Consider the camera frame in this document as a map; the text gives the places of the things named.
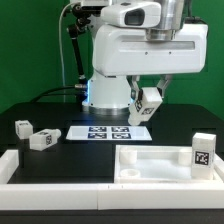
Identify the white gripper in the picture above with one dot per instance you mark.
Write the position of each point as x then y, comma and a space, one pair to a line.
148, 38

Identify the white square tabletop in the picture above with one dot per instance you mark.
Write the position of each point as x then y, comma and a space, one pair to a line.
157, 164

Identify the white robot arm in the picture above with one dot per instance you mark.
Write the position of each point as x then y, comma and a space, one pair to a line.
112, 94

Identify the white sheet with tags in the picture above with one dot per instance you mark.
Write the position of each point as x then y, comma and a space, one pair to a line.
120, 133

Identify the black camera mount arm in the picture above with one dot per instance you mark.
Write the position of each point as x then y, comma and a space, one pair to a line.
74, 30

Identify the grey camera on mount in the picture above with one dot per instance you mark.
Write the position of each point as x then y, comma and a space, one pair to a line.
96, 3

